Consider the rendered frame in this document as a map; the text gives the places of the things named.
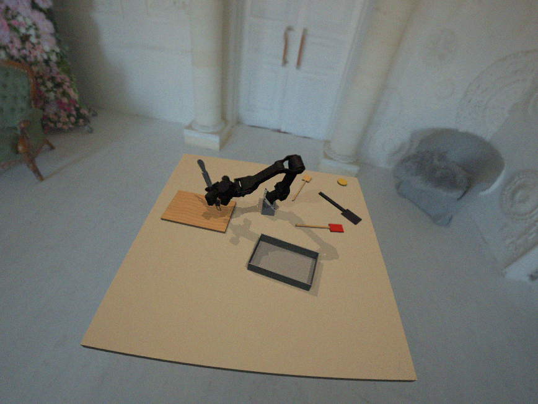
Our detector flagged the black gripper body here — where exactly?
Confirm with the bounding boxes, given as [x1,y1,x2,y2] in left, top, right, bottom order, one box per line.
[205,175,230,206]

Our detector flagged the black spatula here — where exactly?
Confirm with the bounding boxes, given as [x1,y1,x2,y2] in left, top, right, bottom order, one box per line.
[319,192,362,225]

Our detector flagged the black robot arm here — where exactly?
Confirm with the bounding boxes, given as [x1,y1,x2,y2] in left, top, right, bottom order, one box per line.
[218,154,306,206]

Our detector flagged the dark grey roasting tin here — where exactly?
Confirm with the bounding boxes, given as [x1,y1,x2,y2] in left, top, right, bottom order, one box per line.
[247,234,319,291]

